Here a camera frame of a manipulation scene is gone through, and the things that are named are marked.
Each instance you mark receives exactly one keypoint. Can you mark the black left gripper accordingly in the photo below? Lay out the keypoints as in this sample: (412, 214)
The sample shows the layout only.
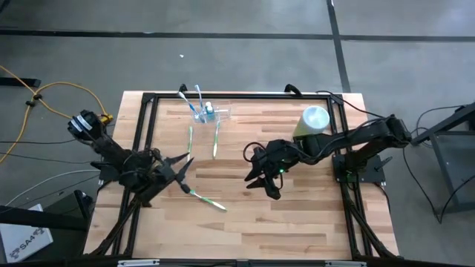
(159, 178)

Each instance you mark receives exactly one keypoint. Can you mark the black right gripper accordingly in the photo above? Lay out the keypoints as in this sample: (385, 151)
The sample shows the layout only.
(278, 157)

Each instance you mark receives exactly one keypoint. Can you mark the green white toothbrush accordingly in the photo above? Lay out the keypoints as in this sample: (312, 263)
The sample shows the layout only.
(211, 202)
(216, 142)
(189, 144)

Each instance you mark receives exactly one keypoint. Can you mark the blue mouthwash bottle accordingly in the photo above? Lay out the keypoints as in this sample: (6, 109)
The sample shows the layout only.
(210, 111)

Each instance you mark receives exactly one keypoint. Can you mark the blue white toothbrush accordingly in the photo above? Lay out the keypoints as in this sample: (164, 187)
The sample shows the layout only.
(199, 100)
(185, 100)

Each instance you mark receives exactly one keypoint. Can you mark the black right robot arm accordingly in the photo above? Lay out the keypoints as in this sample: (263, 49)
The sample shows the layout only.
(371, 131)

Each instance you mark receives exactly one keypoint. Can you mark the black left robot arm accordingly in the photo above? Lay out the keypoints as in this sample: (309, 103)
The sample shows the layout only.
(107, 148)

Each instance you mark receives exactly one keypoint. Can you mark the clear acrylic organizer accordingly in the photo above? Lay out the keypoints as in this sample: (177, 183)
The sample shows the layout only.
(224, 115)

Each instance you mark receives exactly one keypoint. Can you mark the green disinfecting wipes canister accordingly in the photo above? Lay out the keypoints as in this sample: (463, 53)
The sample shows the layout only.
(315, 118)

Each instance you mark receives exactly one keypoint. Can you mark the black stand leg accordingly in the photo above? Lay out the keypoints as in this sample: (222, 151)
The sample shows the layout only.
(44, 219)

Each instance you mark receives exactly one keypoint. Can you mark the white printed box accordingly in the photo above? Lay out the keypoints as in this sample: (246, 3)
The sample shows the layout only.
(22, 241)

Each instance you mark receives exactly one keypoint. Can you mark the black floor bar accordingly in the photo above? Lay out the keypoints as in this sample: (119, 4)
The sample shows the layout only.
(18, 82)

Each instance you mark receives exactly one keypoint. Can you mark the black side table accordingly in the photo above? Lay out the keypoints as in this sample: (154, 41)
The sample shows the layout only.
(456, 174)

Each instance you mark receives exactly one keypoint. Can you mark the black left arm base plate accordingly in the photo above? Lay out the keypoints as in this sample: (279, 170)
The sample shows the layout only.
(107, 172)

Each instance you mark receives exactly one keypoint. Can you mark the black aluminium table frame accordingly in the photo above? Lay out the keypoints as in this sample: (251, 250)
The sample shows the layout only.
(259, 96)

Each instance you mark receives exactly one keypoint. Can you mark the silver metal bracket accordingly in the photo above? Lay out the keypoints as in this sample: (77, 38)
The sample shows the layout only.
(345, 263)
(137, 263)

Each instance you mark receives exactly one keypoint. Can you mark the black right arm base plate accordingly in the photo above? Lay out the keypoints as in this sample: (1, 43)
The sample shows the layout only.
(371, 168)

